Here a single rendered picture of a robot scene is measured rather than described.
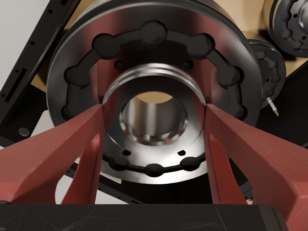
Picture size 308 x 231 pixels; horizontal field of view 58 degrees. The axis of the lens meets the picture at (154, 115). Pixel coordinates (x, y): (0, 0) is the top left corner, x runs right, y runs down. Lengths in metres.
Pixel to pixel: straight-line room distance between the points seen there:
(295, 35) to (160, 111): 0.22
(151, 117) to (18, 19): 0.40
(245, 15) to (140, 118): 0.23
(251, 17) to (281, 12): 0.04
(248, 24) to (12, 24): 0.37
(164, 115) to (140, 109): 0.01
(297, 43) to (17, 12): 0.41
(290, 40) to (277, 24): 0.03
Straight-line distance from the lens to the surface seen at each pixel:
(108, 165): 0.16
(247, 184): 0.37
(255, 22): 0.36
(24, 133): 0.35
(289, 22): 0.34
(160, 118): 0.15
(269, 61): 0.35
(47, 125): 0.37
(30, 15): 0.51
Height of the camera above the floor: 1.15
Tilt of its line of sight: 52 degrees down
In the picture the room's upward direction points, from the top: 179 degrees clockwise
